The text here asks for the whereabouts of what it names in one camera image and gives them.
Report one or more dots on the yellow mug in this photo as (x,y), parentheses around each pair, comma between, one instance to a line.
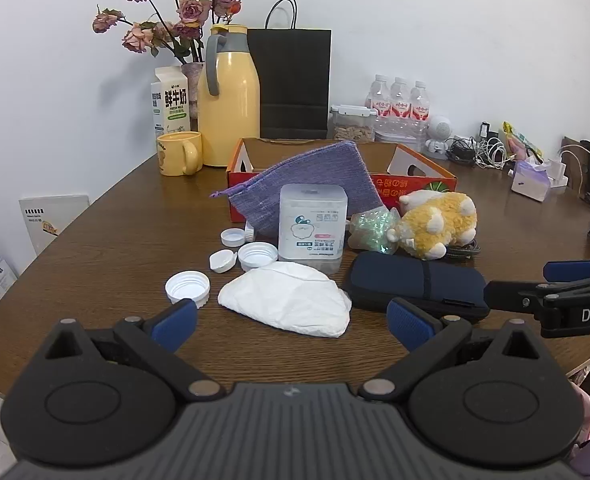
(175,157)

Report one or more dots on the white booklet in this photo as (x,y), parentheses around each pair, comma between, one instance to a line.
(50,220)

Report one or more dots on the dried pink flower bouquet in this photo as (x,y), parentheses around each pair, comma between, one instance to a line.
(192,10)

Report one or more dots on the white robot speaker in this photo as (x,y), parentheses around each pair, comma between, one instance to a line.
(437,130)

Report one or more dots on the brown paper bag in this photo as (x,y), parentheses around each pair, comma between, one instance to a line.
(575,152)

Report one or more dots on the purple knit pouch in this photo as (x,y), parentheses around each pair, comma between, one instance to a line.
(315,167)

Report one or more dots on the white cloth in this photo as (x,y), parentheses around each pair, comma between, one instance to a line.
(285,302)

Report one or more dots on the yellow plush toy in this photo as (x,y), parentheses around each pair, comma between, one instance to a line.
(440,220)

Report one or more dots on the black paper bag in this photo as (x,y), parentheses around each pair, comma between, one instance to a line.
(290,75)

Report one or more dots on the clear food container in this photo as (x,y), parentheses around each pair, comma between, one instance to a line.
(352,127)

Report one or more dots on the white ribbed bottle cap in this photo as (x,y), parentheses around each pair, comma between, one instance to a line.
(257,256)
(187,288)

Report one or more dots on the white milk carton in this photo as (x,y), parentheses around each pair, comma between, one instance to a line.
(172,105)

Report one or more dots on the glass flower vase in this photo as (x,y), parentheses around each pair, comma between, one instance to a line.
(193,90)

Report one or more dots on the yellow thermos jug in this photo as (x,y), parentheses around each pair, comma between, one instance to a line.
(230,105)

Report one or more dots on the purple tissue pack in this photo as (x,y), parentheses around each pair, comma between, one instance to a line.
(530,180)

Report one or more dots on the red cardboard box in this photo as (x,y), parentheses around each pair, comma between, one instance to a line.
(410,182)

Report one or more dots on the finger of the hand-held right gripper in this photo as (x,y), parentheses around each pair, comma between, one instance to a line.
(565,270)
(510,294)

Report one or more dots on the iridescent plastic bag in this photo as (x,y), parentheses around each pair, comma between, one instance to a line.
(372,230)

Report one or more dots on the small white bottle cap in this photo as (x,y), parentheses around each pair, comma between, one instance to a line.
(231,236)

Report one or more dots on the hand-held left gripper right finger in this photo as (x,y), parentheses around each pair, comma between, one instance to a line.
(410,322)

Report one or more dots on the clear cotton swab box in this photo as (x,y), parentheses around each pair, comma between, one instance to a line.
(312,225)

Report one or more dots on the dark navy zip case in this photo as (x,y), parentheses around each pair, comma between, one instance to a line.
(415,280)

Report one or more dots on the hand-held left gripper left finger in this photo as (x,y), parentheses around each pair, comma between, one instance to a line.
(175,322)

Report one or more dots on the white flip cap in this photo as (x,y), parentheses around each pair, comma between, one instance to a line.
(223,261)

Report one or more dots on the black power adapter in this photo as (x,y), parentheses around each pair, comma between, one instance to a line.
(487,131)

